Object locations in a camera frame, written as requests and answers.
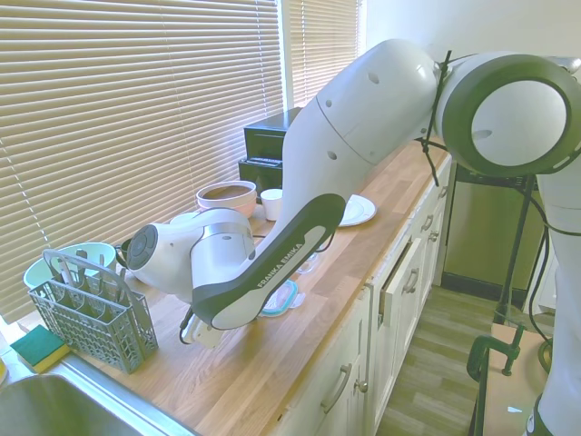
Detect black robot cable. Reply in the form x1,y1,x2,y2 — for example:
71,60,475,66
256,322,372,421
419,50,581,341

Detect beige bowl brown inside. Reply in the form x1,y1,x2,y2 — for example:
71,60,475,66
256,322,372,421
196,180,258,211

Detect black camera stand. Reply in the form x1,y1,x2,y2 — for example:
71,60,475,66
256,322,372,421
493,174,537,324

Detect black toaster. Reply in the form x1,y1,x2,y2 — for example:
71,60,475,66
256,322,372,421
238,156,286,206

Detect green hose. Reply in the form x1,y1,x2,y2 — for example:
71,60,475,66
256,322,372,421
537,338,556,372

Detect narrow beige window blind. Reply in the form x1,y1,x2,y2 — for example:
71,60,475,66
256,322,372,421
285,0,365,111

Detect wide beige window blind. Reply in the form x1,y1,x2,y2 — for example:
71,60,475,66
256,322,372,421
0,0,285,324

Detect green and yellow sponge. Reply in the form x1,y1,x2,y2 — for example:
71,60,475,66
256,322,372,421
9,324,72,374

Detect stainless steel sink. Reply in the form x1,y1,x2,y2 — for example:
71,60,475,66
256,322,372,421
0,370,196,436

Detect white dinner plate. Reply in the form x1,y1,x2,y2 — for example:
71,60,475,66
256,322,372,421
338,193,378,228

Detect teal-rimmed clear container lid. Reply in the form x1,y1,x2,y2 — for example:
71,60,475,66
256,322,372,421
260,280,306,319

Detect stainless steel dishwasher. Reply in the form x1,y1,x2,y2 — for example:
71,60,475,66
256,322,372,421
442,161,554,292

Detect white kitchen base cabinets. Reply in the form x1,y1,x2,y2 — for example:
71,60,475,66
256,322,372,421
276,156,455,436

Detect grey plastic cutlery basket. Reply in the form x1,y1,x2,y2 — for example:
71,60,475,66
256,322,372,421
27,248,160,374

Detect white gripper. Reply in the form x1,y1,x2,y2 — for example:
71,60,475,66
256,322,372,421
180,313,224,350

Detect black toaster oven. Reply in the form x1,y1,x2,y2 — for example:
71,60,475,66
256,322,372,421
243,107,304,161

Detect green metal clamp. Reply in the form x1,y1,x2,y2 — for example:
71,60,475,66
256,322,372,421
467,322,528,383

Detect dark green mug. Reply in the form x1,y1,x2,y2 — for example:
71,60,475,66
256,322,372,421
113,239,133,270

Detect white paper cup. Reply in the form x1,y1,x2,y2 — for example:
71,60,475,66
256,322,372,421
260,188,285,223

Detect mint green bowl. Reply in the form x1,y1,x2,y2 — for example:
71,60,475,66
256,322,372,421
23,243,117,292

